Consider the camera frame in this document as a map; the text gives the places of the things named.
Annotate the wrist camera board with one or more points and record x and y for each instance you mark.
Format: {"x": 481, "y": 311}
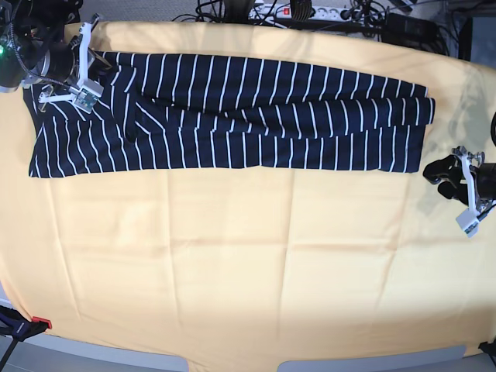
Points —
{"x": 468, "y": 222}
{"x": 86, "y": 98}

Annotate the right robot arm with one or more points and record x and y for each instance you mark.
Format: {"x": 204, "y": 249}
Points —
{"x": 34, "y": 49}

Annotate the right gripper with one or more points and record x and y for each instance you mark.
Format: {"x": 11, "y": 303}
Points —
{"x": 61, "y": 62}

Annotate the blue black bar clamp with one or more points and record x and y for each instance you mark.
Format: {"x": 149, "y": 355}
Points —
{"x": 19, "y": 328}

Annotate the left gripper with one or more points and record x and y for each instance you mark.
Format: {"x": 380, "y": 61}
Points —
{"x": 450, "y": 169}

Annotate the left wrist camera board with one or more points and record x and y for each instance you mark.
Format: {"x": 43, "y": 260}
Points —
{"x": 468, "y": 222}

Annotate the white power strip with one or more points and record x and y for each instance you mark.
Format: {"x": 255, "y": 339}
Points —
{"x": 263, "y": 11}

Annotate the navy white striped T-shirt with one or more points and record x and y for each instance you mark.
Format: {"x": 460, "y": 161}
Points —
{"x": 175, "y": 111}

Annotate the black power adapter brick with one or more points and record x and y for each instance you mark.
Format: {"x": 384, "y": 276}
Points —
{"x": 410, "y": 28}

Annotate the black clamp right corner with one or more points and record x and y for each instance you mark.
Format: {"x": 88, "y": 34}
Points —
{"x": 488, "y": 348}

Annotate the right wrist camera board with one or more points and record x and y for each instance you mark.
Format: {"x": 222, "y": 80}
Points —
{"x": 86, "y": 98}

